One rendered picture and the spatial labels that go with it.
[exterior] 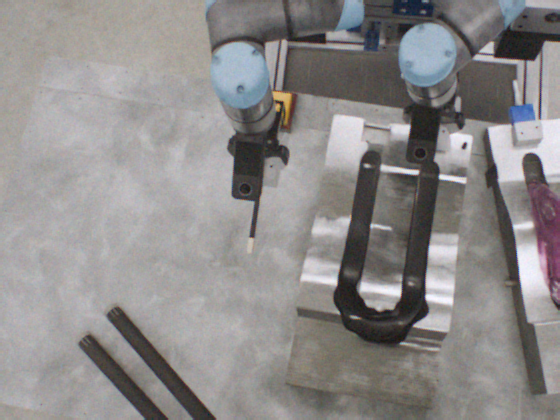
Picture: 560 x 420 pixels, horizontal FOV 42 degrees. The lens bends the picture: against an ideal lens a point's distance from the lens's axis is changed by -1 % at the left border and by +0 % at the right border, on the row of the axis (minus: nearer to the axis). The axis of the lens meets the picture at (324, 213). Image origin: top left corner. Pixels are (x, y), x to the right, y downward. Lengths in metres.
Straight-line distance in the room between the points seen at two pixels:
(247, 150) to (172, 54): 1.40
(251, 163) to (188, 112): 0.41
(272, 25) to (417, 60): 0.21
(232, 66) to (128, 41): 1.60
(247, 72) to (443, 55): 0.26
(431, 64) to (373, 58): 1.22
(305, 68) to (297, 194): 0.81
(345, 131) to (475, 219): 0.30
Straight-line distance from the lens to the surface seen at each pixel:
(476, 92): 2.19
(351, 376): 1.32
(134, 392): 1.37
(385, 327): 1.31
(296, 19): 1.04
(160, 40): 2.55
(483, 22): 1.04
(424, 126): 1.17
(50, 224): 1.53
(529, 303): 1.35
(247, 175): 1.15
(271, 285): 1.40
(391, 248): 1.31
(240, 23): 1.04
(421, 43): 1.00
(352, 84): 2.17
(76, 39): 2.63
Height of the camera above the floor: 2.17
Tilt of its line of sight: 75 degrees down
